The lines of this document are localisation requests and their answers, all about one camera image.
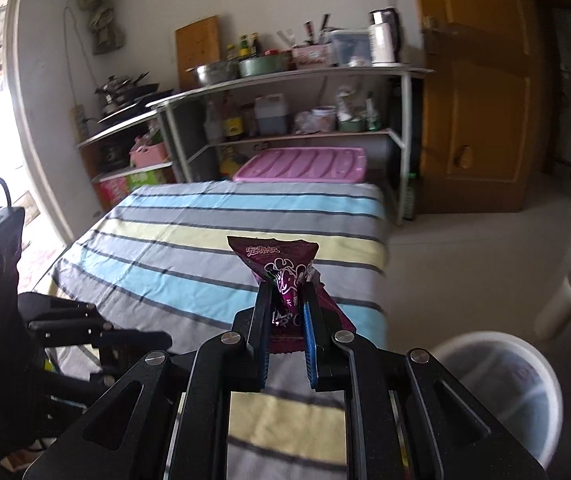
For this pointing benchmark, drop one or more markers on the clear plastic bottle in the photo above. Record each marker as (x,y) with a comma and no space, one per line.
(213,127)

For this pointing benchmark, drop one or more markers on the low white shelf rack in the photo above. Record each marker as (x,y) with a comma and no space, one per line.
(115,127)

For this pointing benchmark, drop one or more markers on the green cooking pot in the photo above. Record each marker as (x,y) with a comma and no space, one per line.
(263,66)

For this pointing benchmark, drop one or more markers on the striped tablecloth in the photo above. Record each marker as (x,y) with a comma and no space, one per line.
(190,240)

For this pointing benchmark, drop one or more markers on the black frying pans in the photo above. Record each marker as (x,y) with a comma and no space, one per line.
(130,95)

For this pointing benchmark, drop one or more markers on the pink storage box lid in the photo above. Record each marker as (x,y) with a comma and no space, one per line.
(300,165)

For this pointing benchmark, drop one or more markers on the wooden door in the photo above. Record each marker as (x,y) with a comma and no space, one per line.
(475,110)

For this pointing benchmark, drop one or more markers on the steel mixing bowl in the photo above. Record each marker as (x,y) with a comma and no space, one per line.
(213,75)

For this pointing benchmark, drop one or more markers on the clear plastic storage container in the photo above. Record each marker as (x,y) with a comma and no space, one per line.
(350,47)

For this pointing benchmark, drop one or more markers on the white electric kettle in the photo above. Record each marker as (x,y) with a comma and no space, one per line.
(384,45)

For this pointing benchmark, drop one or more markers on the red carton box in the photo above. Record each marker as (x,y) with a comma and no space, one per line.
(112,194)

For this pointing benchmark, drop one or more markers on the white jug with dark liquid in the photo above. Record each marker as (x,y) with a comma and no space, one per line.
(271,120)

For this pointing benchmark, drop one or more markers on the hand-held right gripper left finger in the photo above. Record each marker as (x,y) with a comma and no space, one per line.
(264,345)

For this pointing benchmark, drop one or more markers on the dark sauce bottle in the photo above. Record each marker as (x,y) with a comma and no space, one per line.
(254,46)
(243,49)

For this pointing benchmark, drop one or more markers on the yellow oil bottle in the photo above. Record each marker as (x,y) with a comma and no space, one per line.
(233,162)

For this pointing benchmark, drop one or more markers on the crumpled clear plastic bag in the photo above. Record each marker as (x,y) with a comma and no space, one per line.
(305,122)

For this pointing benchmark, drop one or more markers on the yellow label sauce bottle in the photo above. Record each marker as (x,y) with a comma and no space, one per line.
(234,127)

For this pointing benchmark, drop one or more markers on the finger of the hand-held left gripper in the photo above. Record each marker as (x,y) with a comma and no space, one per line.
(130,345)
(60,310)

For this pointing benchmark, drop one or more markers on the pink utensil holder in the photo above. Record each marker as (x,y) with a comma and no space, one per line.
(310,57)

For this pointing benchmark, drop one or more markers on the green hanging cloth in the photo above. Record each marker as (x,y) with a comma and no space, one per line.
(102,10)

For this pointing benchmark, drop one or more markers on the white trash bin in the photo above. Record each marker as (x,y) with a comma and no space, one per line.
(548,400)

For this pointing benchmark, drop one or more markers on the pink woven basket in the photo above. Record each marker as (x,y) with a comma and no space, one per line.
(150,155)

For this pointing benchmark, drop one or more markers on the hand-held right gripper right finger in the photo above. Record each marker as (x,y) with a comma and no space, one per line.
(310,355)

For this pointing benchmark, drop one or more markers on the green carton box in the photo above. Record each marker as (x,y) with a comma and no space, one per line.
(145,180)

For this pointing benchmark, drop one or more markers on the purple snack wrapper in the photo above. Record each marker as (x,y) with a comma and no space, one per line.
(275,260)

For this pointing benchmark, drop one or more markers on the wooden cutting board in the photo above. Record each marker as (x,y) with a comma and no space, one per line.
(198,45)

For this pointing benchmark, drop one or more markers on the white power strip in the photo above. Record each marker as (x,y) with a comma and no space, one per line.
(80,124)

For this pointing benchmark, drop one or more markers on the tall white shelf rack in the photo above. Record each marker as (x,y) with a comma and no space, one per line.
(290,76)

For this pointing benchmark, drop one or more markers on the brown glass jar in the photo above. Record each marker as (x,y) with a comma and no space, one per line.
(249,122)

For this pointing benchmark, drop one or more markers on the white bags in bowl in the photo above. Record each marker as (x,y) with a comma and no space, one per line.
(351,102)

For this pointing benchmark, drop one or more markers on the green bowl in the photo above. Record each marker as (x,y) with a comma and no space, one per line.
(351,126)

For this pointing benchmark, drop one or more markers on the white plastic tub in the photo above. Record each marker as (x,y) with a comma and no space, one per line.
(324,120)

